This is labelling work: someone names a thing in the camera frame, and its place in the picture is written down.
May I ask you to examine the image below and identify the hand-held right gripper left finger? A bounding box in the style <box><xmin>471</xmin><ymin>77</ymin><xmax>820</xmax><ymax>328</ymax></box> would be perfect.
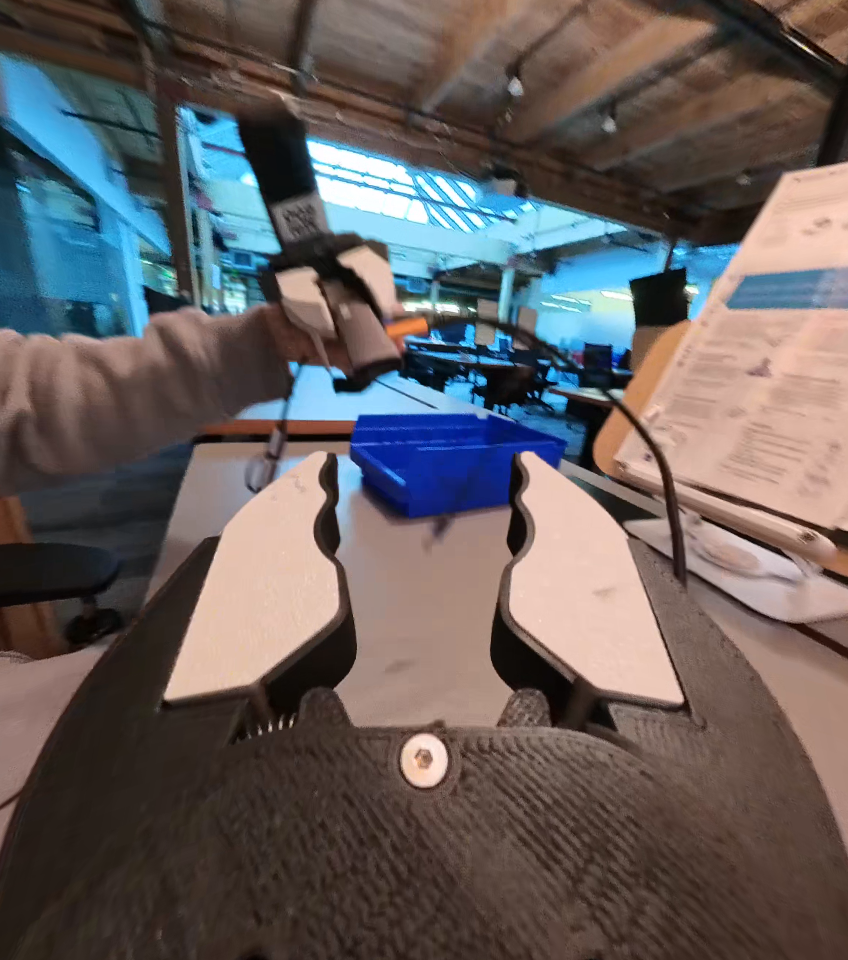
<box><xmin>164</xmin><ymin>451</ymin><xmax>359</xmax><ymax>712</ymax></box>

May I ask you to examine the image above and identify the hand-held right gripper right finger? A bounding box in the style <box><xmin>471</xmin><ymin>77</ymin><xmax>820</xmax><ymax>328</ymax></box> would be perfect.
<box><xmin>491</xmin><ymin>451</ymin><xmax>687</xmax><ymax>729</ymax></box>

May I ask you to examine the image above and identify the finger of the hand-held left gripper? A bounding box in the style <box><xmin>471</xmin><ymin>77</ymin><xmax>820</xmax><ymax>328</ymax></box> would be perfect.
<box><xmin>337</xmin><ymin>243</ymin><xmax>405</xmax><ymax>320</ymax></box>
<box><xmin>275</xmin><ymin>268</ymin><xmax>340</xmax><ymax>336</ymax></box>

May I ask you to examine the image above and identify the silver USB hub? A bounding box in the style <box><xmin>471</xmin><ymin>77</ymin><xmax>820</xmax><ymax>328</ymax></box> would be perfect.
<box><xmin>334</xmin><ymin>296</ymin><xmax>404</xmax><ymax>393</ymax></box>

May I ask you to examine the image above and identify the blue plastic bin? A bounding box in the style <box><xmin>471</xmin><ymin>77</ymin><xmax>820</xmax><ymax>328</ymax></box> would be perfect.
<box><xmin>350</xmin><ymin>414</ymin><xmax>569</xmax><ymax>520</ymax></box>

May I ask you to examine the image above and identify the orange-plug black cable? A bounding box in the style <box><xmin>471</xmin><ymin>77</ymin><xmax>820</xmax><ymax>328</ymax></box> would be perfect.
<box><xmin>386</xmin><ymin>315</ymin><xmax>689</xmax><ymax>590</ymax></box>

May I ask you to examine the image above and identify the grey desk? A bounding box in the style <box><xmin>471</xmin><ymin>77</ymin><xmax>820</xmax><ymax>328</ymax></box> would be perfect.
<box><xmin>0</xmin><ymin>438</ymin><xmax>848</xmax><ymax>960</ymax></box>

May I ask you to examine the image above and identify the person's left hand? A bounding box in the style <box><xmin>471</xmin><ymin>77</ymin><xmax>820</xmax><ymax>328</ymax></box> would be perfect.
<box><xmin>262</xmin><ymin>303</ymin><xmax>344</xmax><ymax>370</ymax></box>

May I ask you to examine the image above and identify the grey wood-edged table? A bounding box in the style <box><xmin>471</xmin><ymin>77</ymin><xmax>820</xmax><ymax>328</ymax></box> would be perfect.
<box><xmin>199</xmin><ymin>360</ymin><xmax>515</xmax><ymax>440</ymax></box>

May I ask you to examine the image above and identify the wooden document stand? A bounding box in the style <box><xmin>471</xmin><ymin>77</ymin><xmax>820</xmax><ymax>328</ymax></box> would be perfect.
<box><xmin>592</xmin><ymin>150</ymin><xmax>848</xmax><ymax>624</ymax></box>

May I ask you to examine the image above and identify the black chair armrest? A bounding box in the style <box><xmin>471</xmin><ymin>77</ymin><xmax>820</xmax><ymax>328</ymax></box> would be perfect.
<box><xmin>0</xmin><ymin>543</ymin><xmax>125</xmax><ymax>648</ymax></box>

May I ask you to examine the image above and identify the black monitor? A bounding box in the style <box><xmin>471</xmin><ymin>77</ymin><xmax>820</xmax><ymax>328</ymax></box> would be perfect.
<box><xmin>630</xmin><ymin>270</ymin><xmax>687</xmax><ymax>327</ymax></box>

